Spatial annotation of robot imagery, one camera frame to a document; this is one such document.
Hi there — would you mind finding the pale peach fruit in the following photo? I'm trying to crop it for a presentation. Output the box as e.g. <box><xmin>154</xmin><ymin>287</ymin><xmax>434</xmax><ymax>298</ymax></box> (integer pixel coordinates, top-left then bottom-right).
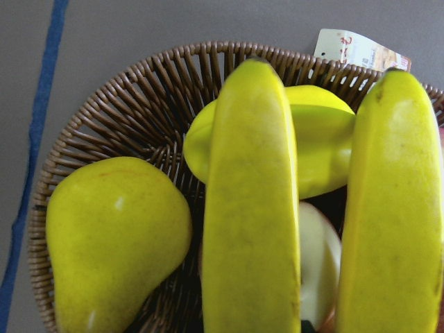
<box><xmin>299</xmin><ymin>201</ymin><xmax>341</xmax><ymax>331</ymax></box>

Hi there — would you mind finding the yellow banana middle of bunch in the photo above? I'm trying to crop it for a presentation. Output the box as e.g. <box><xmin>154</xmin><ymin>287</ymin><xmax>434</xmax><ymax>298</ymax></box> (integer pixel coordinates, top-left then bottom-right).
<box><xmin>201</xmin><ymin>58</ymin><xmax>301</xmax><ymax>332</ymax></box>

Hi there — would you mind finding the yellow starfruit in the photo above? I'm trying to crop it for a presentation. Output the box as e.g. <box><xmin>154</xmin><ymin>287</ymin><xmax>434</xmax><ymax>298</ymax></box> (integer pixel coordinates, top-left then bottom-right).
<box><xmin>183</xmin><ymin>85</ymin><xmax>355</xmax><ymax>199</ymax></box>

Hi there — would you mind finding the brown wicker basket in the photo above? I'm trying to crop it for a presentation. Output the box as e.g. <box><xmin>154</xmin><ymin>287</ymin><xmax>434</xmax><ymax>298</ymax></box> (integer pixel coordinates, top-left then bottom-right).
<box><xmin>28</xmin><ymin>42</ymin><xmax>443</xmax><ymax>332</ymax></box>

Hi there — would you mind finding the yellow banana left of bunch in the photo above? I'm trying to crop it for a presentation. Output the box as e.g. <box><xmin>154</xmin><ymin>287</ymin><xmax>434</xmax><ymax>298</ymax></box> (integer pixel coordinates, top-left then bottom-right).
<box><xmin>335</xmin><ymin>69</ymin><xmax>443</xmax><ymax>332</ymax></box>

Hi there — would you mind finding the basket paper tag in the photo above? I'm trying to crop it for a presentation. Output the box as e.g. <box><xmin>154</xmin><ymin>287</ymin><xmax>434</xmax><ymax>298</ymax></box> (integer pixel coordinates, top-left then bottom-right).
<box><xmin>314</xmin><ymin>28</ymin><xmax>411</xmax><ymax>71</ymax></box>

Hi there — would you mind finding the yellow banana of bunch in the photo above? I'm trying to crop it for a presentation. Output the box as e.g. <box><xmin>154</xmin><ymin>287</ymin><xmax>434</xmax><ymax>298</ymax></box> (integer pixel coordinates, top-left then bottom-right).
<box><xmin>201</xmin><ymin>58</ymin><xmax>301</xmax><ymax>332</ymax></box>
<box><xmin>335</xmin><ymin>69</ymin><xmax>443</xmax><ymax>332</ymax></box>

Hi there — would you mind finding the yellow pear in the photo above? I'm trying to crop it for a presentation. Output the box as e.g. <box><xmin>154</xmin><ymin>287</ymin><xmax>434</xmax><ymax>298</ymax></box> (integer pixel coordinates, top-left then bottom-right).
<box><xmin>46</xmin><ymin>157</ymin><xmax>192</xmax><ymax>332</ymax></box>

